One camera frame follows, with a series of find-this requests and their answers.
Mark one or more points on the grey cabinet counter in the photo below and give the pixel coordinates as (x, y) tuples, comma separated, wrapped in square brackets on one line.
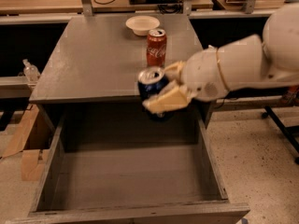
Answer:
[(92, 73)]

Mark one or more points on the open grey top drawer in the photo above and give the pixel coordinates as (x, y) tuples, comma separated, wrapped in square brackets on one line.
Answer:
[(111, 164)]

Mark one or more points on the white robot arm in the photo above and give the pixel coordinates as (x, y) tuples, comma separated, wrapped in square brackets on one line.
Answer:
[(266, 61)]

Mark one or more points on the clear plastic bottle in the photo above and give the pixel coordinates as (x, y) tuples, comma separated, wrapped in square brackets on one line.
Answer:
[(30, 71)]

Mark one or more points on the blue pepsi can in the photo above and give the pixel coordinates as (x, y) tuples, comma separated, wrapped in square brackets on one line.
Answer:
[(151, 81)]

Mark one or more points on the white paper bowl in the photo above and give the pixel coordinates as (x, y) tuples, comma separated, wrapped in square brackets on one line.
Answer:
[(140, 25)]

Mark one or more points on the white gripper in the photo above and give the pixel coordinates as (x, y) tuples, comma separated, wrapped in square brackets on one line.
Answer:
[(202, 75)]

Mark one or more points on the black chair base leg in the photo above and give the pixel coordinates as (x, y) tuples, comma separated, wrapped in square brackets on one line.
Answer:
[(291, 133)]

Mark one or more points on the red coca-cola can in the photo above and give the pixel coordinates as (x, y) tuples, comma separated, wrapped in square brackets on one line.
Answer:
[(156, 47)]

